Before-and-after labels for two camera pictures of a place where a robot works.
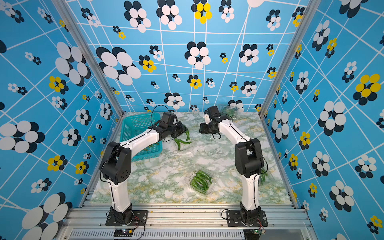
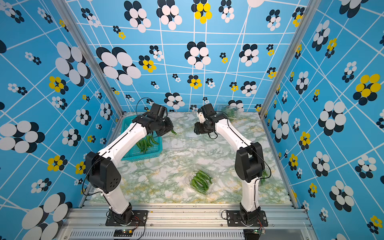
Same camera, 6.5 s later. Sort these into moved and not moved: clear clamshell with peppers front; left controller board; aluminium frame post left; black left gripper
Moved: black left gripper
Not moved: clear clamshell with peppers front; aluminium frame post left; left controller board
